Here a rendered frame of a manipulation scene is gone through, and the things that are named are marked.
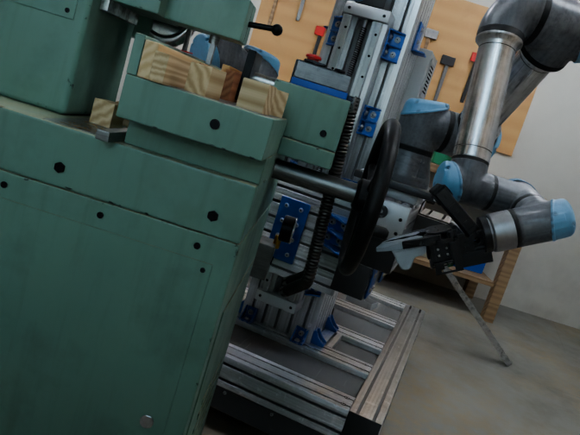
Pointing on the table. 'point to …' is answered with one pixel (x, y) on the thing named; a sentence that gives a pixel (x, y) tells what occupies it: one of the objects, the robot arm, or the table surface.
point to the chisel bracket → (213, 18)
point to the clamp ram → (254, 71)
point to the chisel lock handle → (267, 28)
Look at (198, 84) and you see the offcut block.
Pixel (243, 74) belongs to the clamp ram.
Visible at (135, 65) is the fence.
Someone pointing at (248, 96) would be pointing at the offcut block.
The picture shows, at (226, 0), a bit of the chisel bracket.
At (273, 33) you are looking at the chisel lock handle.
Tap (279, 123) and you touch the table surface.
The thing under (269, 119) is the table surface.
